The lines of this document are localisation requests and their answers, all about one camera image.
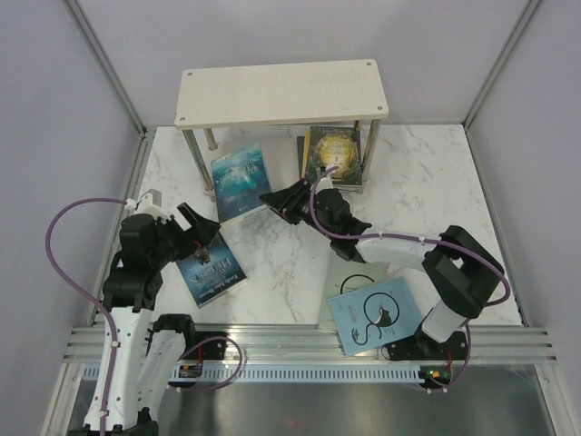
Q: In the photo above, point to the dark Wuthering Heights book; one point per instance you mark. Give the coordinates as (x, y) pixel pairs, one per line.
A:
(211, 278)

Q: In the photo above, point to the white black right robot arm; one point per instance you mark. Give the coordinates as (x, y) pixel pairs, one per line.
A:
(461, 270)

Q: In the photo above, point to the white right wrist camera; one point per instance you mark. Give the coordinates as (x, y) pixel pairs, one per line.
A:
(324, 182)

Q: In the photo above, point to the dark green hardcover book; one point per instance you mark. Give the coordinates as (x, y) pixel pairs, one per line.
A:
(340, 146)

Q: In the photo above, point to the aluminium frame post right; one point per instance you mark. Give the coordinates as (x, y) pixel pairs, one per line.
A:
(518, 31)

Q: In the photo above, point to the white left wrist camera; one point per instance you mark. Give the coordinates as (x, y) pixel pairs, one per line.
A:
(149, 203)

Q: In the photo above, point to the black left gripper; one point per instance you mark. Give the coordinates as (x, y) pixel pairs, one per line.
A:
(201, 227)

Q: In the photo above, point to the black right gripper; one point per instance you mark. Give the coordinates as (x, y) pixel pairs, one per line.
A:
(287, 200)

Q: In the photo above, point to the aluminium frame post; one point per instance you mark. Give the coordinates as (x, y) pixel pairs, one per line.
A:
(91, 39)
(518, 31)

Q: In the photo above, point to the white two-tier wooden shelf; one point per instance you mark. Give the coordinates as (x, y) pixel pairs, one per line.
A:
(279, 94)

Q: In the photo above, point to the white slotted cable duct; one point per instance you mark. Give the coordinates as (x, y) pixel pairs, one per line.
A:
(298, 373)

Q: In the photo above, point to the black Moon and Sixpence book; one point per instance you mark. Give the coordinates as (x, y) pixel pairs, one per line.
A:
(300, 159)

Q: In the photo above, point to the yellow paperback book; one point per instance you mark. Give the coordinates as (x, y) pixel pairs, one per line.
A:
(310, 155)

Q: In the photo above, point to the aluminium frame post left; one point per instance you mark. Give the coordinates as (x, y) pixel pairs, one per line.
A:
(91, 39)

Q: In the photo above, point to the pale green thin book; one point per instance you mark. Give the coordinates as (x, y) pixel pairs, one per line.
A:
(344, 277)

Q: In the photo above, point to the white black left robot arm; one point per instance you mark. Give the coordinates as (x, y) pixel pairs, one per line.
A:
(139, 352)

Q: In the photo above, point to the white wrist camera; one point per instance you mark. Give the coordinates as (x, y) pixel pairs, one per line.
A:
(324, 182)
(149, 203)

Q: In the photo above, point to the blue ocean Jules Verne book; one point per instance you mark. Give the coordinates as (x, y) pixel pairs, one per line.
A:
(239, 179)

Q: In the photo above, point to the light blue cat cover book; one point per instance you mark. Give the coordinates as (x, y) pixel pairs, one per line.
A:
(373, 316)

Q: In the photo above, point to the purple galaxy cover book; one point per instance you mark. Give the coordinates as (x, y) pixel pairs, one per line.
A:
(349, 188)

